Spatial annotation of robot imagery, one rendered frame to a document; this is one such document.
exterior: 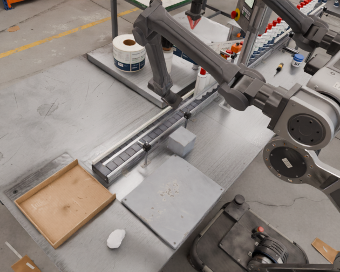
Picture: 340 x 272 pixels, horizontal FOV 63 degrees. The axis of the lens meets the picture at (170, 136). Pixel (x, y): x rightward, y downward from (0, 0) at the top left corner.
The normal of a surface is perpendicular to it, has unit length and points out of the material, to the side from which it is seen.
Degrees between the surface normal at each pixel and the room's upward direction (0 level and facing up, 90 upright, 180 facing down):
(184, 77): 0
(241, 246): 0
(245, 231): 0
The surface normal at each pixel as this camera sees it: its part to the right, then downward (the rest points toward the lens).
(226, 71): 0.07, -0.20
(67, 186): 0.10, -0.67
